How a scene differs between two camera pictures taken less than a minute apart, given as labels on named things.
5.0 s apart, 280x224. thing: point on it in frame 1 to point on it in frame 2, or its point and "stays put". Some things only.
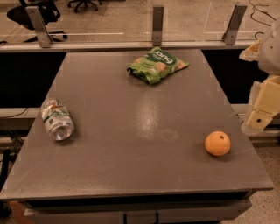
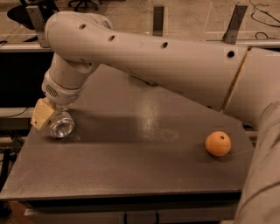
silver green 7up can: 58,119 stays put
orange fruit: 217,143 stays put
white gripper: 269,53 to 59,93
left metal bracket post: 44,37 stays put
